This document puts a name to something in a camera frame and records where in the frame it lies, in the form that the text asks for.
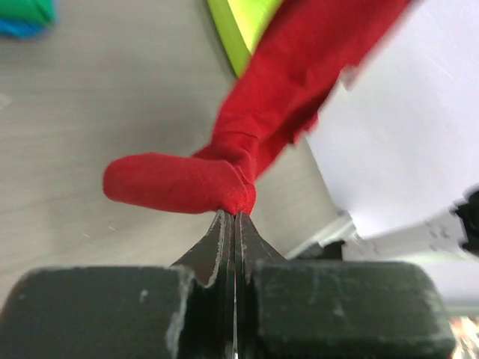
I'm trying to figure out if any lime green plastic tub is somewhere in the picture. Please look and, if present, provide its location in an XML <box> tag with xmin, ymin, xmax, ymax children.
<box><xmin>207</xmin><ymin>0</ymin><xmax>281</xmax><ymax>77</ymax></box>

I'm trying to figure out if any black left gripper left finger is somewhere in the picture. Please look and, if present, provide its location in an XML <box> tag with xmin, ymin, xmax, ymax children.
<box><xmin>170</xmin><ymin>210</ymin><xmax>235</xmax><ymax>358</ymax></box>

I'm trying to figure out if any green folded t-shirt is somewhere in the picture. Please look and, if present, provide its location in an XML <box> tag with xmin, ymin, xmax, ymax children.
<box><xmin>0</xmin><ymin>0</ymin><xmax>55</xmax><ymax>25</ymax></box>

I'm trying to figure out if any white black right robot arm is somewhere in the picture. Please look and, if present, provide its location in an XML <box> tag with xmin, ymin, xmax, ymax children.
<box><xmin>343</xmin><ymin>187</ymin><xmax>478</xmax><ymax>264</ymax></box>

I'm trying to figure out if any red t-shirt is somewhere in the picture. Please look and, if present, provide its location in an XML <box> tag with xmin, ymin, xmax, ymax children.
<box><xmin>103</xmin><ymin>1</ymin><xmax>411</xmax><ymax>215</ymax></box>

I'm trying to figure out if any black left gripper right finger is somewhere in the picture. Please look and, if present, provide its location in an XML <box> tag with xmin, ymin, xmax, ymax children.
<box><xmin>234</xmin><ymin>212</ymin><xmax>285</xmax><ymax>358</ymax></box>

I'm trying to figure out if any blue folded t-shirt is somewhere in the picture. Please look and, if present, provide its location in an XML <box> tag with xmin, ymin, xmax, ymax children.
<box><xmin>1</xmin><ymin>1</ymin><xmax>58</xmax><ymax>39</ymax></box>

